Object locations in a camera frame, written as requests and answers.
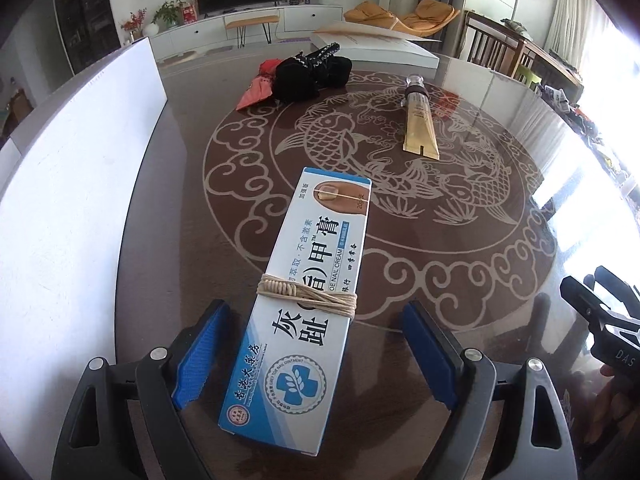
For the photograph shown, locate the gold cream tube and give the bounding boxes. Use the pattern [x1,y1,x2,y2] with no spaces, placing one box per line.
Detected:
[402,74,441,161]

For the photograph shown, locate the red flower vase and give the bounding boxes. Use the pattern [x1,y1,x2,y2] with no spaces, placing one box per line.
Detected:
[120,8,148,41]

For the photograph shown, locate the dark display cabinet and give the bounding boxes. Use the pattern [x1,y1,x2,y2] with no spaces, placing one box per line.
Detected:
[52,0,121,73]

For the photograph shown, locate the white upright board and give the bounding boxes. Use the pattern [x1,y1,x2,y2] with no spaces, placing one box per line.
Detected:
[0,36,168,480]

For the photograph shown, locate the red cloth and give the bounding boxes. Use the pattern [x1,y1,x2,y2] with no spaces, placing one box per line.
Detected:
[236,59,281,111]

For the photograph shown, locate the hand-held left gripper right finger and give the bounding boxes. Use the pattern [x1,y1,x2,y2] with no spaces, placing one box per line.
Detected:
[400,300,576,480]

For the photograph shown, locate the beige string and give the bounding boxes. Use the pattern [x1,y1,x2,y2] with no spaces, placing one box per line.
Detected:
[256,272,360,318]

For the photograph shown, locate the leafy green potted plant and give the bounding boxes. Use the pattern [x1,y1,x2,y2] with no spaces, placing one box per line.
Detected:
[152,0,186,28]

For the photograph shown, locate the orange footstool cushion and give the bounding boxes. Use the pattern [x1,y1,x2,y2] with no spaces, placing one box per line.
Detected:
[345,1,401,23]

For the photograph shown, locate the flat white box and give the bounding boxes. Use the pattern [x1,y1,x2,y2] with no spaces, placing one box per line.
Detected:
[311,20,441,78]

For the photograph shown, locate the pile of assorted clutter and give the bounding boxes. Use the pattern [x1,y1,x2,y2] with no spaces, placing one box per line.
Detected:
[540,45,640,186]

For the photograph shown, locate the white window curtain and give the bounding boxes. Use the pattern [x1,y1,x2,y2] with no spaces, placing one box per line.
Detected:
[545,0,601,51]

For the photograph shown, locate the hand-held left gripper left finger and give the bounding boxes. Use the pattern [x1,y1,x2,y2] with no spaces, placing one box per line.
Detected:
[50,299,231,480]

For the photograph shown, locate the orange lounge chair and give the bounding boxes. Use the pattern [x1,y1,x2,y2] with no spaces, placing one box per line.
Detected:
[400,0,461,38]

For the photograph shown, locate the white television cabinet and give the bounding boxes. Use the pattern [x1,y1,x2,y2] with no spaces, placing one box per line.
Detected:
[147,4,346,61]

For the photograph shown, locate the wooden chair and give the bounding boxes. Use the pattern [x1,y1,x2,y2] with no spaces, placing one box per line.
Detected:
[462,10,586,103]

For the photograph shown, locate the blue white cream box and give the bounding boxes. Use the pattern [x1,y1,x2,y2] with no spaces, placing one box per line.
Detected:
[218,166,373,457]

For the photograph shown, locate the wooden stool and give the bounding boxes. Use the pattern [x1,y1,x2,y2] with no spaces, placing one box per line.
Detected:
[224,14,280,47]

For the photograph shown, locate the black dotted hair clip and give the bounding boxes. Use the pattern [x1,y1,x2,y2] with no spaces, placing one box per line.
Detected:
[295,42,342,68]

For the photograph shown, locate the person's right hand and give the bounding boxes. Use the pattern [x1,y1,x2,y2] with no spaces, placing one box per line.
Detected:
[592,363,640,436]

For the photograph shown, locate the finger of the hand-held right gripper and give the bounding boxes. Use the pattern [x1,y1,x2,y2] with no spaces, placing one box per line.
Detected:
[560,275,640,341]
[594,266,640,311]

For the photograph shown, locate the black fabric pile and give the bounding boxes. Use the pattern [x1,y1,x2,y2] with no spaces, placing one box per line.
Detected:
[272,55,353,101]

